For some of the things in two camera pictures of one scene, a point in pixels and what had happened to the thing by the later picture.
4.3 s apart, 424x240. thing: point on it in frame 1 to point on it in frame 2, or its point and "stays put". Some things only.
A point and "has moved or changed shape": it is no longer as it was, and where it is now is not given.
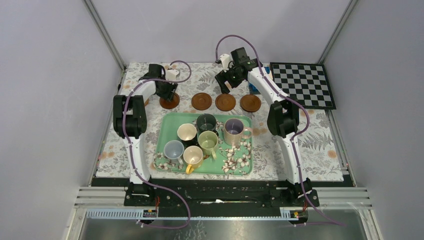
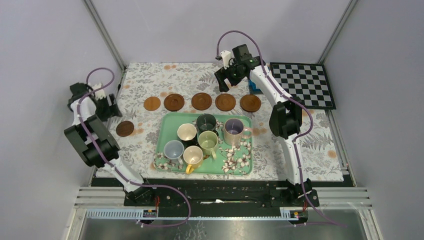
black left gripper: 169,95 to 112,110
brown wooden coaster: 201,101 stays put
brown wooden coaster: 171,104 has moved or changed shape
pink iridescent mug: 234,131 stays put
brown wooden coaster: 250,103 stays put
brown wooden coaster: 225,102 stays put
